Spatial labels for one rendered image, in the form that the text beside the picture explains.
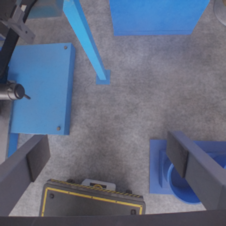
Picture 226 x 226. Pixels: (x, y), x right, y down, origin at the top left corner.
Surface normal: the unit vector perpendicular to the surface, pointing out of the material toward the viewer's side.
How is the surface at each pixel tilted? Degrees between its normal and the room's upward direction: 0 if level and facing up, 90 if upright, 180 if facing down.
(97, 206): 0
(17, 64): 0
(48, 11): 90
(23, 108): 0
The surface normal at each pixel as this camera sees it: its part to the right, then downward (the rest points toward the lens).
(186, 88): -0.11, -0.14
